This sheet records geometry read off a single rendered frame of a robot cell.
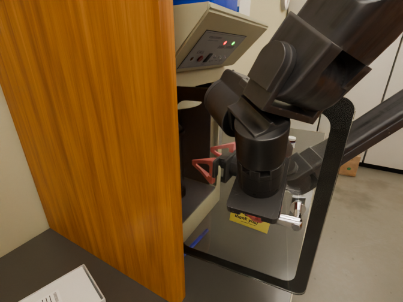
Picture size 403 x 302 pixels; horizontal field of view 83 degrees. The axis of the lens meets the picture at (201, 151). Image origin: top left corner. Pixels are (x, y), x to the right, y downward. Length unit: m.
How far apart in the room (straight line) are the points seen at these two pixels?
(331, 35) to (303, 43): 0.02
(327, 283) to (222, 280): 1.41
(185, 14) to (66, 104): 0.28
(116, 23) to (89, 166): 0.29
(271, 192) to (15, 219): 0.74
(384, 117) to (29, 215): 0.94
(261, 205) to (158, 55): 0.23
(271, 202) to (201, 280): 0.37
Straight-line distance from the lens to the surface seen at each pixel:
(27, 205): 0.86
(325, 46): 0.20
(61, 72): 0.49
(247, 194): 0.31
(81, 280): 0.64
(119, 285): 0.65
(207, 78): 0.61
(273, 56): 0.21
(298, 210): 0.42
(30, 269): 0.78
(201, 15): 0.38
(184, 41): 0.39
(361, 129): 0.56
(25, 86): 0.63
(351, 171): 3.40
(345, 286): 2.02
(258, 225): 0.47
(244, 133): 0.23
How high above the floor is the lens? 1.45
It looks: 24 degrees down
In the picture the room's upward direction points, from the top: straight up
